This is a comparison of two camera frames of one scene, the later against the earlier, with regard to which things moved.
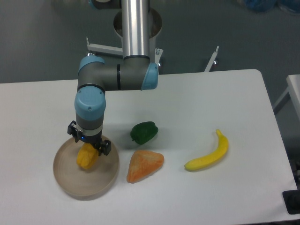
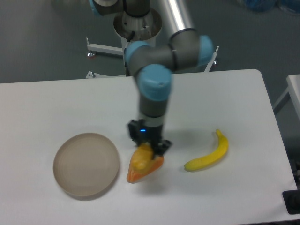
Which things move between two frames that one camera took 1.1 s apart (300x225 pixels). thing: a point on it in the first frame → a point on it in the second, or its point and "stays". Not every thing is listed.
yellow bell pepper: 87,156 → 142,157
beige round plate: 85,183 stays
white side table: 293,85 stays
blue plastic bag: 268,5 stays
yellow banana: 207,161 stays
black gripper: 94,140 → 142,134
